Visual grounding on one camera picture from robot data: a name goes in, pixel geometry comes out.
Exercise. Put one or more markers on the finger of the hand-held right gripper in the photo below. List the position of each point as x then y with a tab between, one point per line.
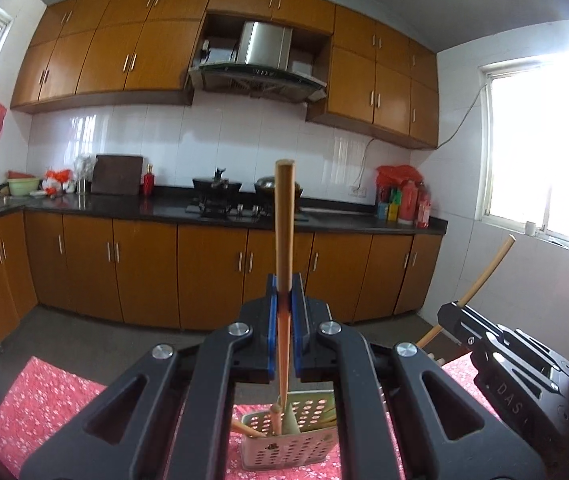
509	390
464	322

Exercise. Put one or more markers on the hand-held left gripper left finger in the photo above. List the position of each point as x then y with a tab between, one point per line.
272	330

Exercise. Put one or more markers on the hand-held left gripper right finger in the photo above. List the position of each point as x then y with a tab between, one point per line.
298	330

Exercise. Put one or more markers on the wooden chopstick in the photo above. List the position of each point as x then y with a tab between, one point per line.
284	220
276	417
484	272
244	429

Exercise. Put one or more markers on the perforated white utensil holder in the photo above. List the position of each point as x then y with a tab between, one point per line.
289	452

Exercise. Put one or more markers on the white cup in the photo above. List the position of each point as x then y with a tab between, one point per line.
530	229

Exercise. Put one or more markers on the red bottle with label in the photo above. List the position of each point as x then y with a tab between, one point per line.
423	212

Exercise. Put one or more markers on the gas stove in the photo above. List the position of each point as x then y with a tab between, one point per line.
224	210

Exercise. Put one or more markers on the green and yellow box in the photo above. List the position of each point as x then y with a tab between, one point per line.
389	207

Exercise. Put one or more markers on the wok with lid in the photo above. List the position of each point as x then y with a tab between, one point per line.
264	186

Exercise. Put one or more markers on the lower wooden kitchen cabinets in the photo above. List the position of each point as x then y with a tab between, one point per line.
139	270

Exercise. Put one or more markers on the small red bottle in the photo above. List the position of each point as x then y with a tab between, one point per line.
149	182

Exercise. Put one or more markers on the large window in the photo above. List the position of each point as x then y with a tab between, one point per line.
549	150

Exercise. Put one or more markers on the black kitchen countertop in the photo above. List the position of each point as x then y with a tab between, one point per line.
114	205

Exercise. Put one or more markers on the dark cutting board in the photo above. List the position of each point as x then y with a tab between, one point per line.
117	175

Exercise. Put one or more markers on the silver container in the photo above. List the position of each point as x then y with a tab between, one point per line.
83	177

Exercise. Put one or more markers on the red floral tablecloth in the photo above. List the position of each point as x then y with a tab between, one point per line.
39	400

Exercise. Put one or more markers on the red and white plastic bag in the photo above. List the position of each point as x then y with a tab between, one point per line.
57	180

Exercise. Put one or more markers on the steel range hood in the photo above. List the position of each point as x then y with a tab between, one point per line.
264	55

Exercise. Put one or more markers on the green basin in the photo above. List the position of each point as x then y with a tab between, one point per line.
22	186

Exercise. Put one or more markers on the white wall outlet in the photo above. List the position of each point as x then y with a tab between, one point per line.
358	191

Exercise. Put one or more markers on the upper wooden wall cabinets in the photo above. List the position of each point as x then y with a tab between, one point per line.
114	50

